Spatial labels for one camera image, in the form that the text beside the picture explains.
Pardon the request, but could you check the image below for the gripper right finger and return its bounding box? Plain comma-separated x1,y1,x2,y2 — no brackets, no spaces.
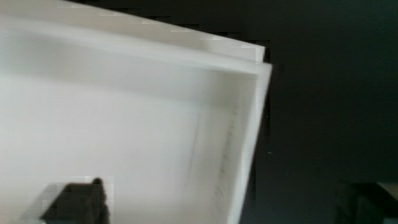
335,182,398,224

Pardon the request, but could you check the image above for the white drawer cabinet box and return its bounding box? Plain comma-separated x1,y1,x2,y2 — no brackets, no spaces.
0,0,272,224

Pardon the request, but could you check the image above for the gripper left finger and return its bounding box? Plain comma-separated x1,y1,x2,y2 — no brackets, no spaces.
40,178,111,224

